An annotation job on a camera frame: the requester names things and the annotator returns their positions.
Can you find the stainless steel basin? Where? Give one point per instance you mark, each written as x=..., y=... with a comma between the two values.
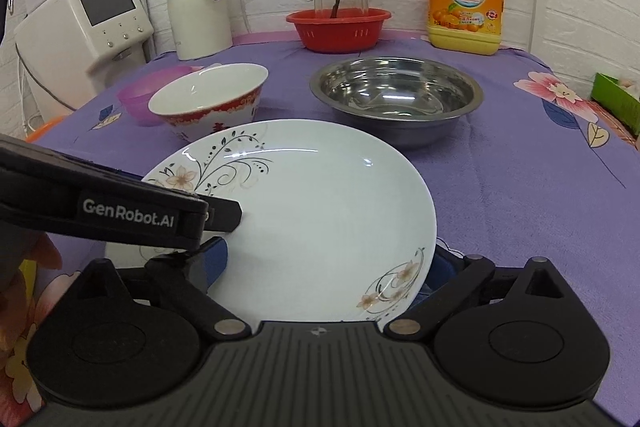
x=395, y=99

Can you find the red plastic basket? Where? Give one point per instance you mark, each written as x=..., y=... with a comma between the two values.
x=337, y=29

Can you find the green box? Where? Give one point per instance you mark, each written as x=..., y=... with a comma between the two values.
x=615, y=99

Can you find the white floral plate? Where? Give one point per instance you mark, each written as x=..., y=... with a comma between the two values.
x=310, y=217

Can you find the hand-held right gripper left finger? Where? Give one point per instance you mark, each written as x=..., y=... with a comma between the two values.
x=215, y=259

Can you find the white water dispenser with screen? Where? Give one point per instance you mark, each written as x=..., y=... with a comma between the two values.
x=75, y=37

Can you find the purple floral tablecloth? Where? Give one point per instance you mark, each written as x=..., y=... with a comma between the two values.
x=500, y=187

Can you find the orange plastic stool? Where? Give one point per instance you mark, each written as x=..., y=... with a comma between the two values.
x=42, y=132

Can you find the purple plastic bowl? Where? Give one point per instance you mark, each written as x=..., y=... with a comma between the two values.
x=140, y=94

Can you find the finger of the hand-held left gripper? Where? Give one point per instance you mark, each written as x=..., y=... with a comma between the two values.
x=222, y=214

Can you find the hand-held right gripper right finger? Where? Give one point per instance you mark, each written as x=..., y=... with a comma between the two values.
x=442, y=269

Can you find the white bowl with red pattern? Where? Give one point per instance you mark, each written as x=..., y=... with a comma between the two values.
x=210, y=99

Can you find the person's left hand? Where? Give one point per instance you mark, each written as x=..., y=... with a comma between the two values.
x=47, y=252

